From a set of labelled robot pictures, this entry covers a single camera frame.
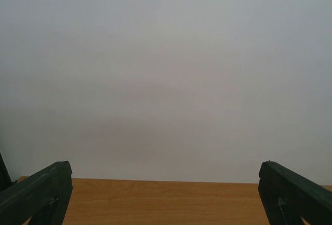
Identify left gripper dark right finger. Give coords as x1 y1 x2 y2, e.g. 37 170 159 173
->
258 161 331 224

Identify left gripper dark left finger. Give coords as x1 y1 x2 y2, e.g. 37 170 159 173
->
1 161 73 224

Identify black aluminium frame post left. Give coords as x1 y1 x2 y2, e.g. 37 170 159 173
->
0 154 13 191

